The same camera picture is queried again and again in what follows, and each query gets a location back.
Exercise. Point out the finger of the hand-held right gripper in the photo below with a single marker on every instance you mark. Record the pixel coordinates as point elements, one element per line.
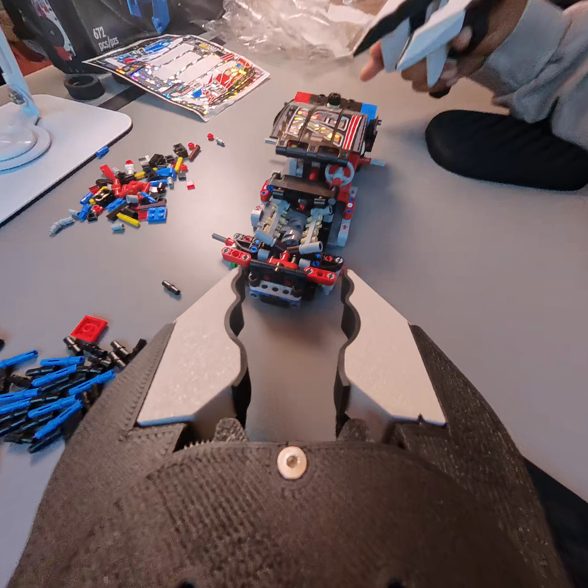
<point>436,32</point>
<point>395,41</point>

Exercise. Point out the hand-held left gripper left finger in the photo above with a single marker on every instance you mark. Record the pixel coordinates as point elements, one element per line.
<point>193,367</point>

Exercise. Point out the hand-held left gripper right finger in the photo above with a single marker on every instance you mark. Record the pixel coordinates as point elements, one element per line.
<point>390,367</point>

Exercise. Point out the partly built lego car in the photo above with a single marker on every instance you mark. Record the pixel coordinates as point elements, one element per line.
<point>298,216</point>

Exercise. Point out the person's right forearm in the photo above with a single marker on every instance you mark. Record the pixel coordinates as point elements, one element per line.
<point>542,69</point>

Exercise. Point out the loose black lego pin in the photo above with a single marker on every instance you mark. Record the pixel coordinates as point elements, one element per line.
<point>171,287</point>

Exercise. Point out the red flat lego plate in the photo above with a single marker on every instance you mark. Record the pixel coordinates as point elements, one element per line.
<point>89,328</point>

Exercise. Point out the pile of mixed lego pieces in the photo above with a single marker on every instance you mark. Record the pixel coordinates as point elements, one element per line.
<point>128,188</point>

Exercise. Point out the black lego set box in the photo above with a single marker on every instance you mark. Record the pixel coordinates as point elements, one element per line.
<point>115,27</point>

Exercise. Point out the person's right hand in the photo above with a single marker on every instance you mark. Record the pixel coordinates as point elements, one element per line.
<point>473,69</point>

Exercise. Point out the clear plastic bag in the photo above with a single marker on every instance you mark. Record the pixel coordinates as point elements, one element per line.
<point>294,23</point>

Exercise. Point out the pile of blue black pins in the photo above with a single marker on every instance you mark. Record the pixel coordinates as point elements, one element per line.
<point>50,390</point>

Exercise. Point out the holographic sticker sheet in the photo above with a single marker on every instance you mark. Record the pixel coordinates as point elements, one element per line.
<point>183,73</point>

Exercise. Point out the white lamp base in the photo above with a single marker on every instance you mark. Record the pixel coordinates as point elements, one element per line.
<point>69,138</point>

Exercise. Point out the small black rubber tyre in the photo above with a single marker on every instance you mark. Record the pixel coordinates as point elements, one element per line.
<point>85,87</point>

